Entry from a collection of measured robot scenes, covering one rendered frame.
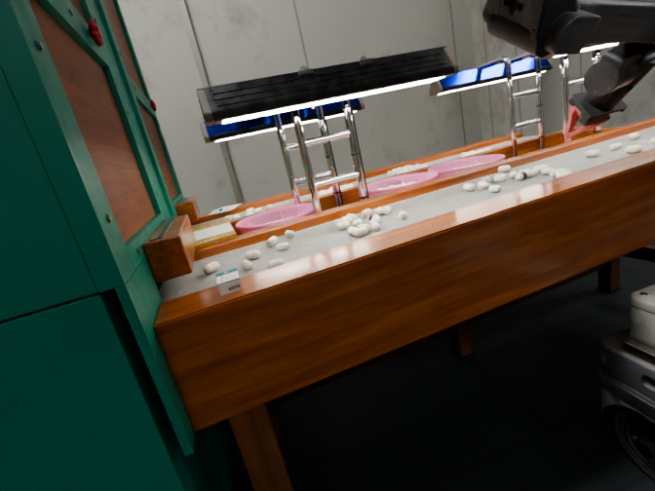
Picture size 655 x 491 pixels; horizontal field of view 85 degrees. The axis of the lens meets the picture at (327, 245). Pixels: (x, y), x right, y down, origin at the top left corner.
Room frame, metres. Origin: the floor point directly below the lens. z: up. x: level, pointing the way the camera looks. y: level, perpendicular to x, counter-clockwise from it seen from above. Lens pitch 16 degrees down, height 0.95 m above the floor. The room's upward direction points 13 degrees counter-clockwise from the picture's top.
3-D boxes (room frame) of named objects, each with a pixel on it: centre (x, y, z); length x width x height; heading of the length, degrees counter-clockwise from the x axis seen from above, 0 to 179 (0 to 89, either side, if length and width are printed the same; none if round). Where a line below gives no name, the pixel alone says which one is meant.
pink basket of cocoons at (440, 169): (1.32, -0.56, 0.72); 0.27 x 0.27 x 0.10
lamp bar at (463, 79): (1.70, -0.89, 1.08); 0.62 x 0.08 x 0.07; 105
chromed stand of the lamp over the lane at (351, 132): (0.98, -0.09, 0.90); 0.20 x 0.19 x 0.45; 105
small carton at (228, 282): (0.55, 0.17, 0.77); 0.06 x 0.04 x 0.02; 15
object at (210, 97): (0.90, -0.11, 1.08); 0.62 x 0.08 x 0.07; 105
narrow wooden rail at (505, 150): (1.44, -0.41, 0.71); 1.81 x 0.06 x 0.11; 105
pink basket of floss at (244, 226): (1.13, 0.13, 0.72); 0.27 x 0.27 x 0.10
